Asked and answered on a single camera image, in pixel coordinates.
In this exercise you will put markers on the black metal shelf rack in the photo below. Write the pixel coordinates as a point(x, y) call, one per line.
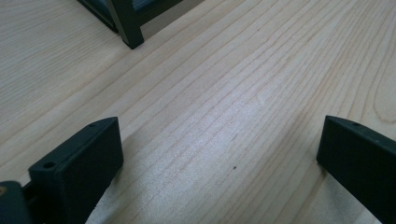
point(129, 25)

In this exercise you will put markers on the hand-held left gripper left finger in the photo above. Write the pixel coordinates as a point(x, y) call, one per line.
point(74, 174)

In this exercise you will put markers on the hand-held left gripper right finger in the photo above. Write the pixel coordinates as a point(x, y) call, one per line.
point(361, 161)

